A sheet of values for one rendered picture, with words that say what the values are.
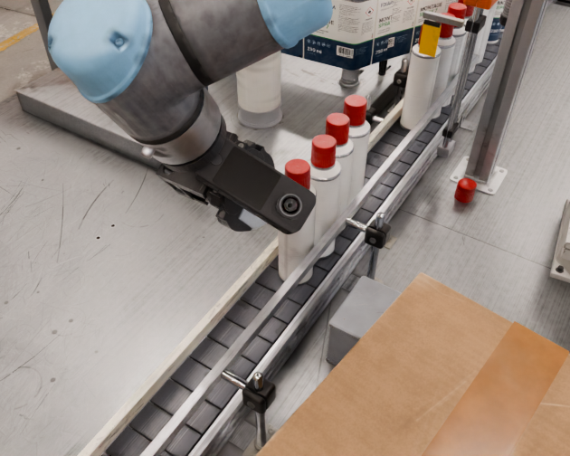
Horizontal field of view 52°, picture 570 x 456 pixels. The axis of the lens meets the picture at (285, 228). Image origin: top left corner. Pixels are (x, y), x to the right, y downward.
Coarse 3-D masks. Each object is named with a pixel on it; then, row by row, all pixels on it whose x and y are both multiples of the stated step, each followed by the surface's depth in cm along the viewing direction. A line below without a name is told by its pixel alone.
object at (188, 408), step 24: (408, 144) 98; (384, 168) 93; (360, 192) 89; (312, 264) 79; (288, 288) 75; (264, 312) 72; (240, 336) 70; (216, 384) 66; (192, 408) 63; (168, 432) 61
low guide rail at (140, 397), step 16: (400, 112) 115; (384, 128) 110; (368, 144) 105; (272, 256) 87; (256, 272) 84; (240, 288) 81; (224, 304) 79; (208, 320) 77; (192, 336) 75; (176, 352) 74; (160, 368) 72; (144, 384) 70; (160, 384) 72; (128, 400) 69; (144, 400) 70; (128, 416) 68; (112, 432) 66; (96, 448) 65
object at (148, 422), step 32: (480, 64) 133; (384, 160) 108; (384, 192) 101; (256, 288) 86; (224, 320) 81; (288, 320) 81; (192, 352) 78; (224, 352) 78; (256, 352) 78; (192, 384) 74; (224, 384) 74; (160, 416) 71; (192, 416) 71; (128, 448) 68; (192, 448) 69
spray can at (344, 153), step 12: (336, 120) 81; (348, 120) 81; (336, 132) 81; (348, 132) 82; (348, 144) 83; (336, 156) 82; (348, 156) 83; (348, 168) 85; (348, 180) 87; (348, 192) 89
